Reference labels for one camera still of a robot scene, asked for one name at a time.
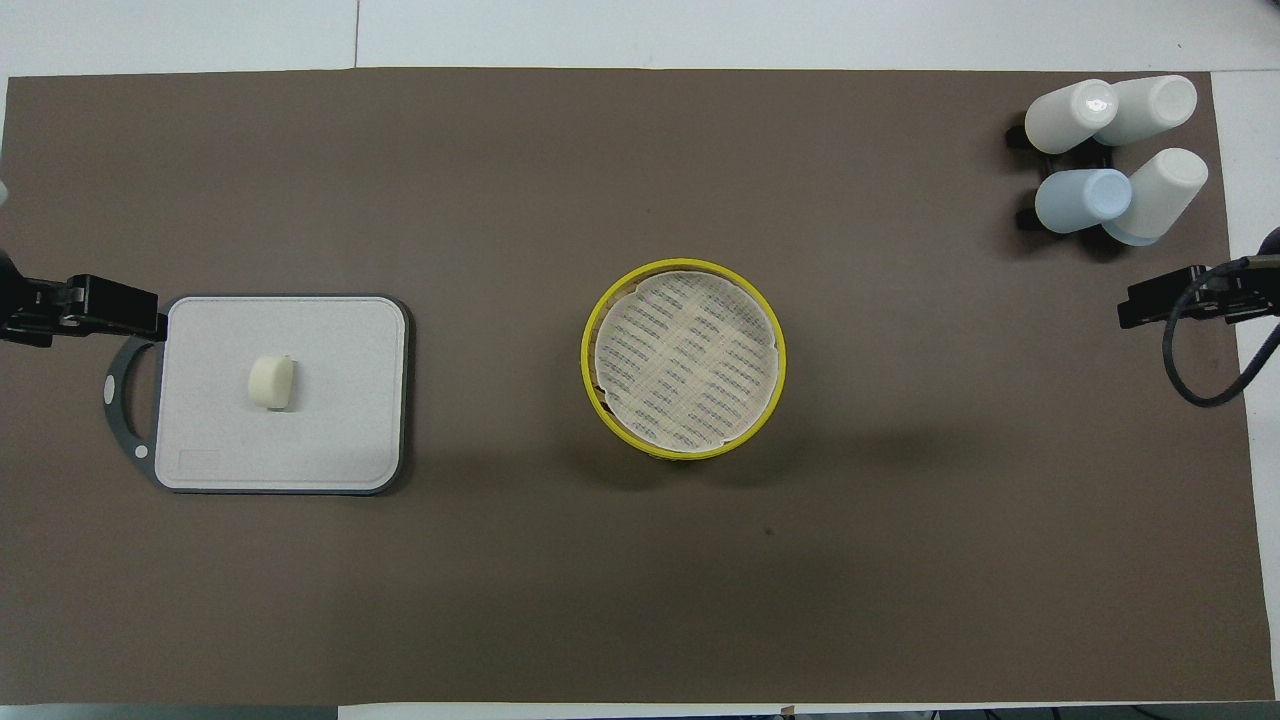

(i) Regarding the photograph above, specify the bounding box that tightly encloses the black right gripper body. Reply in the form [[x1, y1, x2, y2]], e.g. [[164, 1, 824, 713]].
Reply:
[[1200, 258, 1280, 321]]

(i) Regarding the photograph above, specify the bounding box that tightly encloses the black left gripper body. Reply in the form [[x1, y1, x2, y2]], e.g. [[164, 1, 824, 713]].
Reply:
[[0, 250, 71, 324]]

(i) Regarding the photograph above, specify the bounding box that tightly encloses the cream steamed bun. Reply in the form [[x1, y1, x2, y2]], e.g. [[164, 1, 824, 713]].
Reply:
[[247, 354, 299, 412]]

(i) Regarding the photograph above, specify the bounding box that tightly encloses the yellow steamer basket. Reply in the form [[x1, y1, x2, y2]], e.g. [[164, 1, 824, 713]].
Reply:
[[581, 258, 788, 462]]

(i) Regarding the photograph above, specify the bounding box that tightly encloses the white plastic cup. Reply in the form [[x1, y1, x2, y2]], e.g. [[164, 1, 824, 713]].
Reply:
[[1095, 75, 1198, 147], [1102, 148, 1209, 247]]

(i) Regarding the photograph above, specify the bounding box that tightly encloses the light blue plastic cup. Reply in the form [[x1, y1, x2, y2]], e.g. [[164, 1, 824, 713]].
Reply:
[[1034, 168, 1133, 235]]

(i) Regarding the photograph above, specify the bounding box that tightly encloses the black cup rack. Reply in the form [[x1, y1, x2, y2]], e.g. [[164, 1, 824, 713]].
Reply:
[[1005, 118, 1117, 237]]

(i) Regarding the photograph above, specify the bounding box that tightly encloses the cream plastic cup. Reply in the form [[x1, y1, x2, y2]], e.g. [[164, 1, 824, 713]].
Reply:
[[1024, 79, 1119, 155]]

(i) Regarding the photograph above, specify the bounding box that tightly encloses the white cutting board grey rim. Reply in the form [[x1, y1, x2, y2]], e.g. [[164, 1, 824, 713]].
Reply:
[[103, 294, 413, 496]]

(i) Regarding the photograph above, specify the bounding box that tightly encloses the brown table mat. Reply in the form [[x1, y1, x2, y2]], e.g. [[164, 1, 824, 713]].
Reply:
[[0, 68, 1253, 707]]

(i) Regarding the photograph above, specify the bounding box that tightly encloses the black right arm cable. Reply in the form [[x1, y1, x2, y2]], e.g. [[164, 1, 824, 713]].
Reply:
[[1163, 256, 1280, 407]]

